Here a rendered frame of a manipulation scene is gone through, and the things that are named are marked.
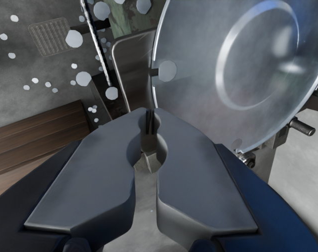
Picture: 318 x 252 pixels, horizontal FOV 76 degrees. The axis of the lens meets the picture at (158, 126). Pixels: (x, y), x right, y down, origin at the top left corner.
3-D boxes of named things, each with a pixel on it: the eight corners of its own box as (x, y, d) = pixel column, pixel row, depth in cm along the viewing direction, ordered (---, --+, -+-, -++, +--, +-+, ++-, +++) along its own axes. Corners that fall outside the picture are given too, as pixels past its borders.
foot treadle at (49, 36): (43, 54, 73) (42, 57, 69) (27, 24, 67) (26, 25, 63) (185, 15, 87) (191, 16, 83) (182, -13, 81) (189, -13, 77)
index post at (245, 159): (211, 144, 42) (245, 175, 35) (211, 133, 41) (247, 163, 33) (222, 139, 43) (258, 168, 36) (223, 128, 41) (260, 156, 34)
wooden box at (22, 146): (36, 184, 110) (31, 244, 84) (-11, 130, 88) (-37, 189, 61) (106, 154, 120) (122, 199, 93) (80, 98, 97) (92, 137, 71)
